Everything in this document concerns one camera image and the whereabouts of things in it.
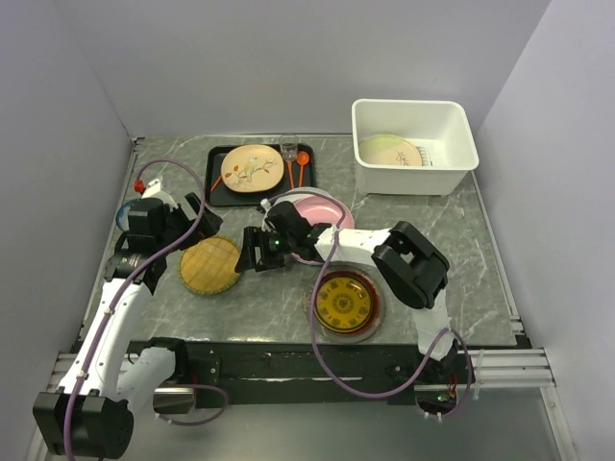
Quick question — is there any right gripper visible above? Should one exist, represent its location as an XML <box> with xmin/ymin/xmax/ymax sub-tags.
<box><xmin>234</xmin><ymin>227</ymin><xmax>296</xmax><ymax>274</ymax></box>

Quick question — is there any woven bamboo plate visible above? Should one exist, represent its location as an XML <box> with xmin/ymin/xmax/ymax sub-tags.
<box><xmin>178</xmin><ymin>236</ymin><xmax>240</xmax><ymax>296</ymax></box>

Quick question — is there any cream green leaf plate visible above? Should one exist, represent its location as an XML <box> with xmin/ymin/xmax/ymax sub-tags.
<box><xmin>358</xmin><ymin>134</ymin><xmax>423</xmax><ymax>167</ymax></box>

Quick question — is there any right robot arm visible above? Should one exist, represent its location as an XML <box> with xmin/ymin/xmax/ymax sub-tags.
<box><xmin>234</xmin><ymin>199</ymin><xmax>468</xmax><ymax>384</ymax></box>

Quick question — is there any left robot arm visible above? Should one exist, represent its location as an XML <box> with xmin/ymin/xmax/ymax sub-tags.
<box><xmin>33</xmin><ymin>192</ymin><xmax>223</xmax><ymax>460</ymax></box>

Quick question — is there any white plastic bin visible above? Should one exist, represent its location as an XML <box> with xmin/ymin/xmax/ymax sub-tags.
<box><xmin>352</xmin><ymin>99</ymin><xmax>480</xmax><ymax>196</ymax></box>

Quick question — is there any orange chopstick under plate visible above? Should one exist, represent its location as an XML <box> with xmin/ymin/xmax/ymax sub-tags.
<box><xmin>209</xmin><ymin>175</ymin><xmax>222</xmax><ymax>193</ymax></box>

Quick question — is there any beige bird-pattern plate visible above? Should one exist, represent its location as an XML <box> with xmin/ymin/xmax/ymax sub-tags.
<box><xmin>220</xmin><ymin>144</ymin><xmax>284</xmax><ymax>193</ymax></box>

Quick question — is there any blue white porcelain bowl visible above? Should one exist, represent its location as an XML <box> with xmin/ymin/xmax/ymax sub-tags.
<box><xmin>115</xmin><ymin>201</ymin><xmax>133</xmax><ymax>231</ymax></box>

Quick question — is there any pink plate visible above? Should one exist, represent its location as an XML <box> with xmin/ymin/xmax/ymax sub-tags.
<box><xmin>292</xmin><ymin>194</ymin><xmax>356</xmax><ymax>263</ymax></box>

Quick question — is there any yellow patterned plate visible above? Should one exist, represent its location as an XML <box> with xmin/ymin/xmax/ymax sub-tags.
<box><xmin>315</xmin><ymin>276</ymin><xmax>373</xmax><ymax>334</ymax></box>

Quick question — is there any black serving tray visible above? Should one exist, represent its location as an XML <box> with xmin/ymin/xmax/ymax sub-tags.
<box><xmin>205</xmin><ymin>143</ymin><xmax>316</xmax><ymax>207</ymax></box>

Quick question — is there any clear glass plate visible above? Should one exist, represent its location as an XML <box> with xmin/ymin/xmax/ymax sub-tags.
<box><xmin>315</xmin><ymin>263</ymin><xmax>386</xmax><ymax>345</ymax></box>

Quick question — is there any clear drinking glass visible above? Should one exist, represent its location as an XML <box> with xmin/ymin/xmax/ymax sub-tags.
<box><xmin>279</xmin><ymin>133</ymin><xmax>299</xmax><ymax>161</ymax></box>

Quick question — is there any orange plastic spoon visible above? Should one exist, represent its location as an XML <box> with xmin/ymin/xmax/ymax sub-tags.
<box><xmin>297</xmin><ymin>151</ymin><xmax>310</xmax><ymax>187</ymax></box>

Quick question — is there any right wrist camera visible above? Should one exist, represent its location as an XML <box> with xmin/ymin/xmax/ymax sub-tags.
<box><xmin>260</xmin><ymin>199</ymin><xmax>275</xmax><ymax>231</ymax></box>

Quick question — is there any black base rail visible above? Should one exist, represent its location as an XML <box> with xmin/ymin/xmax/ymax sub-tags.
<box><xmin>133</xmin><ymin>338</ymin><xmax>477</xmax><ymax>409</ymax></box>

